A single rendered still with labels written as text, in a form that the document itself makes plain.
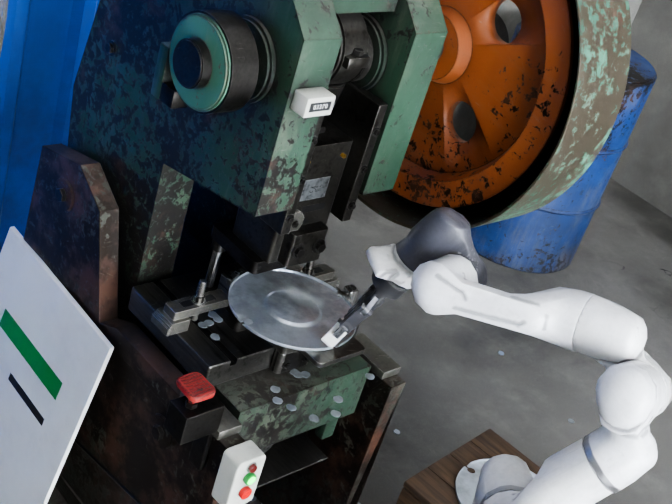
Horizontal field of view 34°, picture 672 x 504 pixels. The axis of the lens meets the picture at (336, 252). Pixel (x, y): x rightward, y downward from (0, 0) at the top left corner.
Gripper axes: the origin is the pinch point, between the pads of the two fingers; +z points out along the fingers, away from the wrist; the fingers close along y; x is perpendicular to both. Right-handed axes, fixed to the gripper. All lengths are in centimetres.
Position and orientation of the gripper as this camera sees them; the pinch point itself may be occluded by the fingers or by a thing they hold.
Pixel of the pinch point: (336, 333)
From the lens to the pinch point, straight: 227.9
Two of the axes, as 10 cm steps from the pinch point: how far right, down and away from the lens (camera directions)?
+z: -5.9, 6.2, 5.2
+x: -7.5, -6.6, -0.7
